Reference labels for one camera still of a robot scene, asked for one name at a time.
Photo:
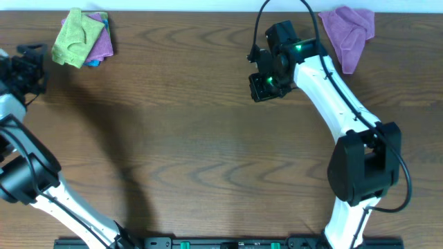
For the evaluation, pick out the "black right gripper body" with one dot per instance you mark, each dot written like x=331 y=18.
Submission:
x=261 y=88

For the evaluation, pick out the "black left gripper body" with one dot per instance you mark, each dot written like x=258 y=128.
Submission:
x=31 y=52

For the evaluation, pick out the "light green microfiber cloth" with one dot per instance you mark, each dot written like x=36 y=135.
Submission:
x=76 y=39

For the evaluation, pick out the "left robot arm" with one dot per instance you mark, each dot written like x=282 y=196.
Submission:
x=34 y=177

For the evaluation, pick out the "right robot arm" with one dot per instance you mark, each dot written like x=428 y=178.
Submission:
x=365 y=161

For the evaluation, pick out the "folded blue cloth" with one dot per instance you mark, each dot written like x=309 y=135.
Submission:
x=105 y=50

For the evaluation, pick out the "folded pink cloth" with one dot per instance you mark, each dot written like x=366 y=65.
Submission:
x=83 y=39

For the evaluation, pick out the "folded green cloth in stack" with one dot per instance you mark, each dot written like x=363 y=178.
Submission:
x=104 y=17

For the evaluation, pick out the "crumpled purple cloth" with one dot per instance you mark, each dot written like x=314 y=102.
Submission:
x=348 y=30

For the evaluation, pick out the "black mounting rail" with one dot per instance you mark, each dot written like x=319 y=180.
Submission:
x=296 y=242

